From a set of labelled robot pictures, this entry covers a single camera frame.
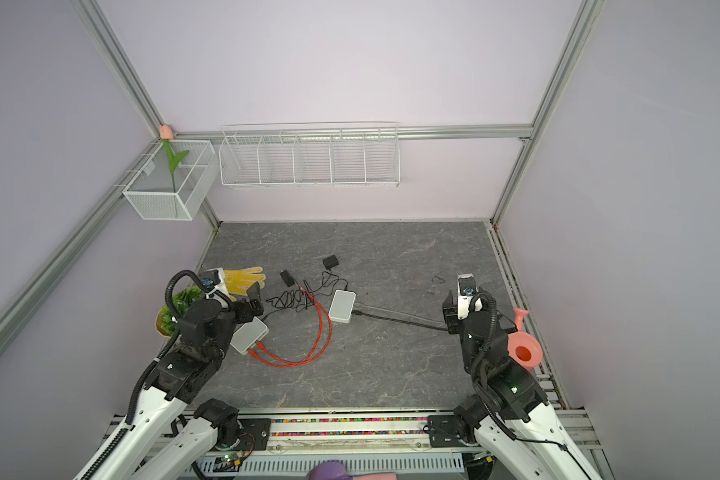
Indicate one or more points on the artificial pink tulip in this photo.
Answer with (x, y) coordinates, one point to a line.
(174, 158)

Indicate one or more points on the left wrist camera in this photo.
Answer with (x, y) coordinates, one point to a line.
(213, 284)

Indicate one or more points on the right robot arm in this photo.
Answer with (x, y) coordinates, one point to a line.
(510, 415)

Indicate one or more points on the potted green plant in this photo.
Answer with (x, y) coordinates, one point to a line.
(165, 321)

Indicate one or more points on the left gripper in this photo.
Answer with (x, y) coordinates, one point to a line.
(246, 314)

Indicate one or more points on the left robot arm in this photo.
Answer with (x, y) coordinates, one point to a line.
(151, 442)

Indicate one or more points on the yellow work glove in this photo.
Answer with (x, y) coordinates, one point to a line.
(236, 282)

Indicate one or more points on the pink watering can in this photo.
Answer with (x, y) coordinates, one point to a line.
(524, 348)

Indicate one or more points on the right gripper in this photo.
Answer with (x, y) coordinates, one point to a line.
(452, 313)

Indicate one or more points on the white wire wall basket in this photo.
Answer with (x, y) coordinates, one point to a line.
(310, 154)

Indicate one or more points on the black power adapter with cable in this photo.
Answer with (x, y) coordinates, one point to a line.
(295, 297)

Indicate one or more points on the purple object at bottom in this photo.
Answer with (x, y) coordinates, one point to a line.
(330, 470)

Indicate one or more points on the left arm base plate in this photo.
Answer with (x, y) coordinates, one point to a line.
(244, 434)

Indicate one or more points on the white mesh corner basket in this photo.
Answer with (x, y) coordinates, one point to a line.
(150, 190)

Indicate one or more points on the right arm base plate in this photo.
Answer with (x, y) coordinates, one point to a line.
(451, 430)

